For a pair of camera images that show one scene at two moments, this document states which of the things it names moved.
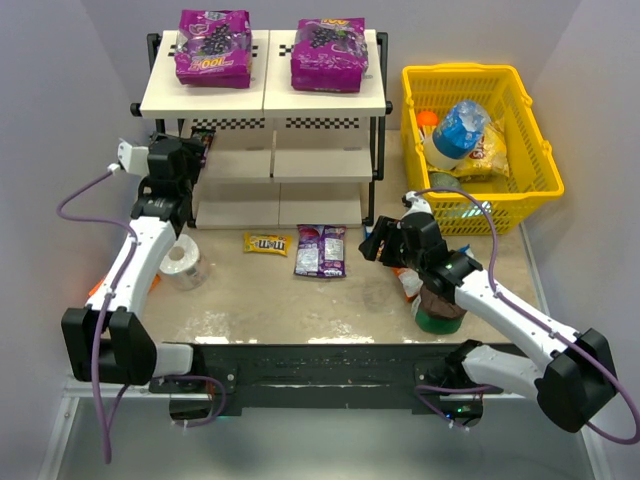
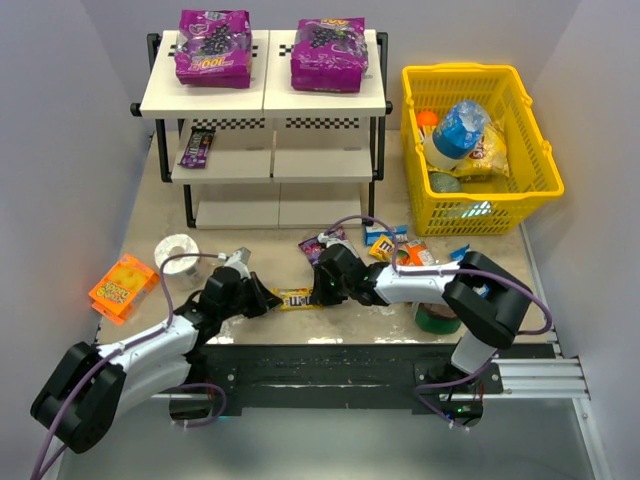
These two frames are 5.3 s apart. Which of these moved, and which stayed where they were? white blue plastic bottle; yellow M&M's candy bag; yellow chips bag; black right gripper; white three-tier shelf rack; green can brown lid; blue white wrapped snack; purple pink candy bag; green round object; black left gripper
Moved: black left gripper; black right gripper; purple pink candy bag; yellow M&M's candy bag
Stayed: white blue plastic bottle; blue white wrapped snack; green round object; white three-tier shelf rack; green can brown lid; yellow chips bag
